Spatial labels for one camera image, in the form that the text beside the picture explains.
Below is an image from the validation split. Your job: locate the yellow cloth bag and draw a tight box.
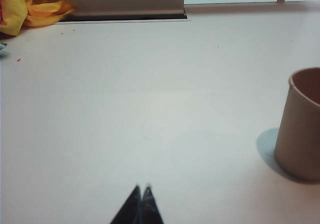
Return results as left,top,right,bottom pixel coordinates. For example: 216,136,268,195
0,0,76,37

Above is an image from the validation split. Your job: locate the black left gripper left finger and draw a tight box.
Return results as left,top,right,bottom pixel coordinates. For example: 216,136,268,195
109,184,142,224

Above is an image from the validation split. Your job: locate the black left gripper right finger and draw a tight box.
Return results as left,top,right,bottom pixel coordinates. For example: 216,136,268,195
140,183,165,224

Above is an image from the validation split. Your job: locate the green white wrapper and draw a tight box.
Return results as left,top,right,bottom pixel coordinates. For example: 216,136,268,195
0,42,10,59

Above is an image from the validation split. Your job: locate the brown paper cup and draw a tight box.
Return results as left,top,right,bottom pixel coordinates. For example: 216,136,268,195
273,66,320,182

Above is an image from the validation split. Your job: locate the grey desk cable tray flap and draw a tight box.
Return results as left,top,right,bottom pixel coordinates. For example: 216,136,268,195
55,0,189,23

